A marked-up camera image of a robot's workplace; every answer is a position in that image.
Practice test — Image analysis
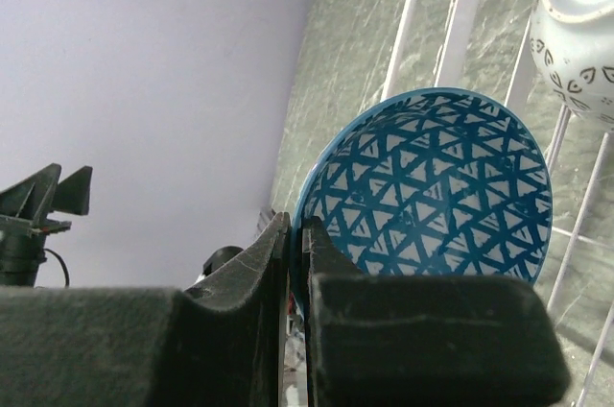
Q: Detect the blue patterned bowl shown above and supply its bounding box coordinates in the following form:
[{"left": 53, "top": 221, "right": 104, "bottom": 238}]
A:
[{"left": 530, "top": 0, "right": 613, "bottom": 132}]

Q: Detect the red geometric patterned bowl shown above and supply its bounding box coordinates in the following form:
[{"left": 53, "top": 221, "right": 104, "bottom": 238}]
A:
[{"left": 291, "top": 86, "right": 555, "bottom": 326}]

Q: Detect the white wire dish rack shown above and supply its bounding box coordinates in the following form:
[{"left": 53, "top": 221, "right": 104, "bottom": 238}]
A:
[{"left": 379, "top": 0, "right": 613, "bottom": 406}]

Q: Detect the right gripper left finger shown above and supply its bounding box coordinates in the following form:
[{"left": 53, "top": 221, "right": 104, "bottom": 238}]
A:
[{"left": 1, "top": 213, "right": 291, "bottom": 406}]

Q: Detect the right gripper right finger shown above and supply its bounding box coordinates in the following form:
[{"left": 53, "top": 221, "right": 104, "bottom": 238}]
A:
[{"left": 300, "top": 218, "right": 571, "bottom": 406}]

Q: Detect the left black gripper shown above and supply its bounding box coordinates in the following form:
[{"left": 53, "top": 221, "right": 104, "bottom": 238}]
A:
[{"left": 1, "top": 163, "right": 93, "bottom": 288}]

